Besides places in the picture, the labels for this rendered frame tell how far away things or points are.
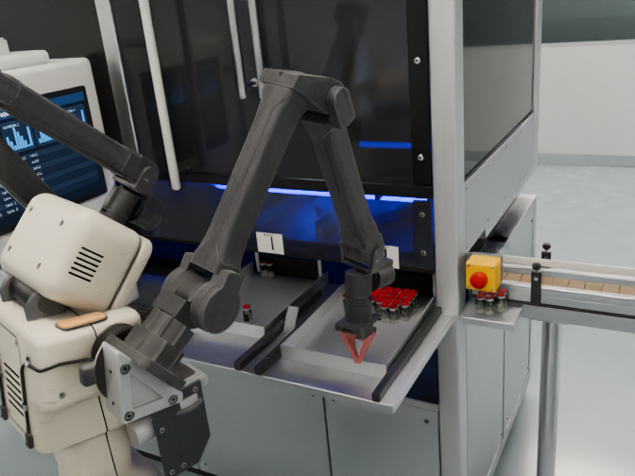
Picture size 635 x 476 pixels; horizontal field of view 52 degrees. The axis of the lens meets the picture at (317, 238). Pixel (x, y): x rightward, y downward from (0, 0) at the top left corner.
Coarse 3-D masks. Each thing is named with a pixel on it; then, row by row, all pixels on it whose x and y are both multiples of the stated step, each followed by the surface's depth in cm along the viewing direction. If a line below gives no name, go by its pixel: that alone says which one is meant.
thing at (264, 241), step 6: (258, 234) 182; (264, 234) 181; (270, 234) 180; (276, 234) 179; (258, 240) 182; (264, 240) 181; (270, 240) 180; (276, 240) 179; (282, 240) 178; (258, 246) 183; (264, 246) 182; (270, 246) 181; (276, 246) 180; (282, 246) 179; (270, 252) 182; (276, 252) 181; (282, 252) 180
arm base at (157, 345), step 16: (160, 320) 94; (176, 320) 95; (112, 336) 96; (128, 336) 94; (144, 336) 93; (160, 336) 93; (176, 336) 95; (128, 352) 92; (144, 352) 92; (160, 352) 92; (176, 352) 94; (144, 368) 89; (160, 368) 90; (176, 384) 93
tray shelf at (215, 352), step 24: (336, 288) 182; (192, 336) 164; (216, 336) 163; (240, 336) 161; (432, 336) 153; (192, 360) 153; (216, 360) 152; (288, 360) 149; (288, 384) 141; (312, 384) 139; (336, 384) 138; (360, 384) 137; (408, 384) 136; (384, 408) 131
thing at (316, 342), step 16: (336, 304) 172; (432, 304) 163; (320, 320) 165; (336, 320) 164; (400, 320) 161; (416, 320) 154; (304, 336) 158; (320, 336) 157; (336, 336) 157; (384, 336) 155; (400, 336) 154; (288, 352) 148; (304, 352) 146; (320, 352) 144; (336, 352) 150; (368, 352) 149; (384, 352) 148; (400, 352) 144; (336, 368) 144; (352, 368) 141; (368, 368) 139; (384, 368) 137
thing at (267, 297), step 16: (240, 272) 192; (256, 272) 197; (256, 288) 187; (272, 288) 186; (288, 288) 185; (304, 288) 184; (320, 288) 182; (256, 304) 177; (272, 304) 176; (288, 304) 168; (240, 320) 169; (256, 320) 168; (272, 320) 161; (256, 336) 160
